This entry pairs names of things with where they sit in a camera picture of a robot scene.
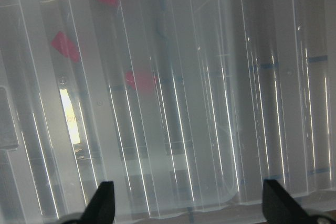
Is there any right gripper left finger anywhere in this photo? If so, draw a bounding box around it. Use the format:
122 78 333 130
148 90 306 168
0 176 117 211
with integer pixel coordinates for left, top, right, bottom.
59 181 116 224

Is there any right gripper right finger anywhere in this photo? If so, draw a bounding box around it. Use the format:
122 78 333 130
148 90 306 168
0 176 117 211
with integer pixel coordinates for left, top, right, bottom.
262 179 331 224

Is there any clear plastic box lid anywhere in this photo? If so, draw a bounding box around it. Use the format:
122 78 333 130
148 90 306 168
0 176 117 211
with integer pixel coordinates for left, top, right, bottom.
1 0 335 223

